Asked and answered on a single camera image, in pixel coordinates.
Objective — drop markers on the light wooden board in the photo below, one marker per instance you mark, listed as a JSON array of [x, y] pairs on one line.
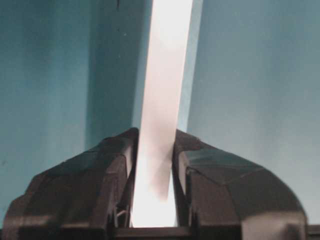
[[168, 38]]

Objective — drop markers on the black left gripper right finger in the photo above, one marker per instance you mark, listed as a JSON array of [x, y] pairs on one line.
[[227, 197]]

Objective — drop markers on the teal table cloth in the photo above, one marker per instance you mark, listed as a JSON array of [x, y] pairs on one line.
[[72, 73]]

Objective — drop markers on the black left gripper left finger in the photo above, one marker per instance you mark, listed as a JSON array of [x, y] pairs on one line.
[[75, 200]]

